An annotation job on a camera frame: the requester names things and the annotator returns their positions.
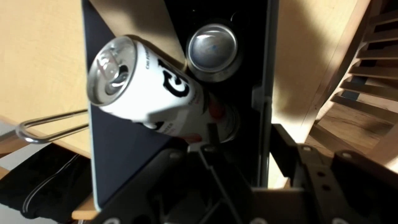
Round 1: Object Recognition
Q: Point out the metal wire handle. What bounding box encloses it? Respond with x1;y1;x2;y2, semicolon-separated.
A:
16;110;89;144

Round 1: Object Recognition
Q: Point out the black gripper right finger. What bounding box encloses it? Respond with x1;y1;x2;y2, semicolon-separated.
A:
269;124;398;224

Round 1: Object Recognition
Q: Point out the white drink can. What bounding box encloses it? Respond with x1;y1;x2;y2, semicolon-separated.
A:
88;36;241;143

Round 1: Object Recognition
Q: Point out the black cloth bag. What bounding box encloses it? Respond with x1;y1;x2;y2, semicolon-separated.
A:
0;144;93;224

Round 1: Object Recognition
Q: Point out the dark grey landfill bin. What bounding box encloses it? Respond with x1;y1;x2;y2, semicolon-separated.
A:
83;0;277;210

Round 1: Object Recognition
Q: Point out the wooden chair near robot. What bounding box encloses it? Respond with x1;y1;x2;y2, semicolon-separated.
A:
307;0;398;172

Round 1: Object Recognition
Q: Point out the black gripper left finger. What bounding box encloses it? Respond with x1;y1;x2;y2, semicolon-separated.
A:
98;143;254;224

